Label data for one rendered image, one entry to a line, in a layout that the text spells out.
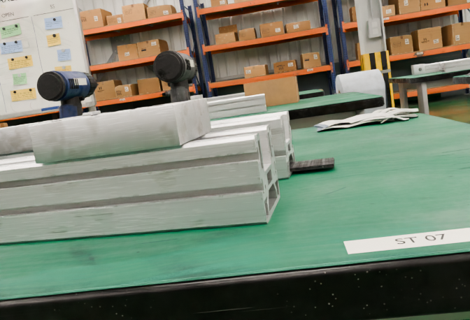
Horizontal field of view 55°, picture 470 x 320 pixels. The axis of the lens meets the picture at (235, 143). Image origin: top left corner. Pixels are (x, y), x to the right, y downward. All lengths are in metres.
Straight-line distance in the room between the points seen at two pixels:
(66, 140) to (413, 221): 0.33
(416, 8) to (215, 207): 10.25
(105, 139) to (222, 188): 0.12
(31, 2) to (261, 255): 3.72
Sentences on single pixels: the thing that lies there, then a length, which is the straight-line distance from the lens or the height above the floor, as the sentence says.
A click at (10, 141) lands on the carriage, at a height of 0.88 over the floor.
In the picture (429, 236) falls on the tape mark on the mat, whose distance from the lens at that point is 0.38.
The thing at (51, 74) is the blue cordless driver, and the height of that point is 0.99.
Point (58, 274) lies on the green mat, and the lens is 0.42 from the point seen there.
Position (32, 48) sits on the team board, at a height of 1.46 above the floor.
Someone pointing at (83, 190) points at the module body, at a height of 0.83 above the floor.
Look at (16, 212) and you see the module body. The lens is 0.56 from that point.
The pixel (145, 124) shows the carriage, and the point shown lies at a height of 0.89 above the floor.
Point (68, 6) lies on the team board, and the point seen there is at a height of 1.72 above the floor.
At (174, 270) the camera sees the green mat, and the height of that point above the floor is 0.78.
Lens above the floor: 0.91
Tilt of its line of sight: 7 degrees down
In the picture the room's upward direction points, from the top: 9 degrees counter-clockwise
